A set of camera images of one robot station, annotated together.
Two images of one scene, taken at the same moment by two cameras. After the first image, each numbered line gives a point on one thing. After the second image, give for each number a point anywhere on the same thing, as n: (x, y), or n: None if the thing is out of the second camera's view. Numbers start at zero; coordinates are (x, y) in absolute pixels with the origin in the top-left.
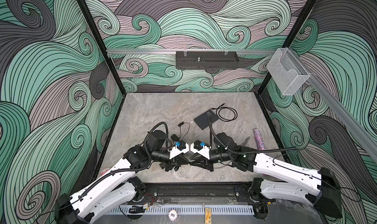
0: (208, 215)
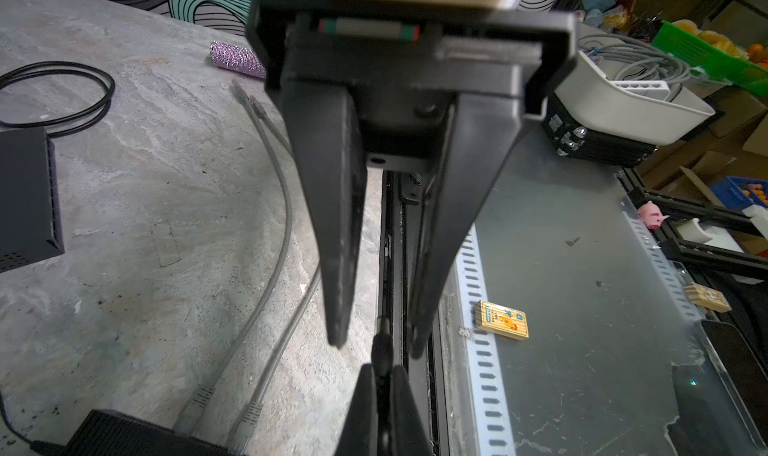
0: (502, 320)
